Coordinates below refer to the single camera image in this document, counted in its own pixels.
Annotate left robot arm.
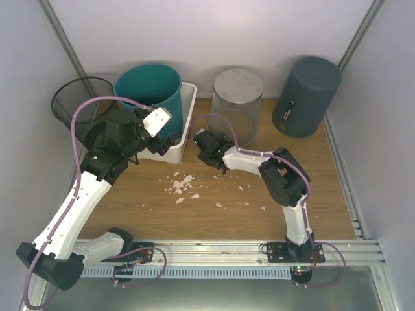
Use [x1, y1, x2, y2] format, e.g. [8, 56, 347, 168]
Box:
[16, 108, 172, 291]

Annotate aluminium frame post right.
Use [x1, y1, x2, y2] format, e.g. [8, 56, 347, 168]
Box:
[337, 0, 386, 72]

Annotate aluminium frame post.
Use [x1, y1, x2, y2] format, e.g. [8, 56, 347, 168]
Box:
[337, 0, 386, 72]
[37, 0, 87, 78]

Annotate aluminium frame post left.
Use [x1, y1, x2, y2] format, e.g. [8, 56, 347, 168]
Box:
[37, 0, 87, 78]

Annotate white plastic shard pile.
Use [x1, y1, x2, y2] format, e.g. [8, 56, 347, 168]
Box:
[164, 171, 195, 195]

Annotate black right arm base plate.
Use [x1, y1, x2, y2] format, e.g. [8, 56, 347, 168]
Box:
[259, 242, 326, 264]

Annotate silver mesh metal bin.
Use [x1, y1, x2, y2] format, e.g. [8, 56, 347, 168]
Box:
[208, 67, 263, 147]

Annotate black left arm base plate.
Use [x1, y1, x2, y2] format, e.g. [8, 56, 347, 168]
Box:
[115, 242, 154, 263]

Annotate dark grey cylindrical bin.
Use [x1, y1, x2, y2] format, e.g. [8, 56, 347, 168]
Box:
[272, 56, 342, 139]

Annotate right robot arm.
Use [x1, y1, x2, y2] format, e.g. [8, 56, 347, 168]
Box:
[193, 130, 314, 262]

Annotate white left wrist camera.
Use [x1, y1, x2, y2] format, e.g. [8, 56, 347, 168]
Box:
[143, 108, 172, 138]

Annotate teal plastic bin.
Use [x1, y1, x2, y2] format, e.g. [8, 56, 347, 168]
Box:
[114, 63, 183, 135]

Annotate grey slotted cable duct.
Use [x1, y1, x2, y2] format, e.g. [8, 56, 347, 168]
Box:
[79, 265, 292, 280]

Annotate aluminium front rail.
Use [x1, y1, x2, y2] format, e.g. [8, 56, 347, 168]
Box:
[74, 238, 386, 267]

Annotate white plastic tub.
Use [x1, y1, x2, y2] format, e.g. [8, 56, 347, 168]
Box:
[136, 82, 198, 165]

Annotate black wire mesh bin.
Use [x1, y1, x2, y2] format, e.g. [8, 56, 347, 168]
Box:
[51, 76, 119, 150]

